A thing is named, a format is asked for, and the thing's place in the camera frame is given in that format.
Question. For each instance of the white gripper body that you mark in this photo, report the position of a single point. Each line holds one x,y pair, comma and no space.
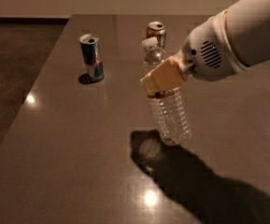
209,51

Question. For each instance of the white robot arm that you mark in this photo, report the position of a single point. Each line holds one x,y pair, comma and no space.
248,28

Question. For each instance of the orange soda can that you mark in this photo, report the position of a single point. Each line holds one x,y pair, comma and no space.
156,29

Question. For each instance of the clear plastic water bottle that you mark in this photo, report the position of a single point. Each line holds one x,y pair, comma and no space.
168,107

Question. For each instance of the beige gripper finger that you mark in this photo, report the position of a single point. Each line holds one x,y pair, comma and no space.
168,75

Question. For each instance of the blue silver energy drink can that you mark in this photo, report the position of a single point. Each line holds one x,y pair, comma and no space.
89,44

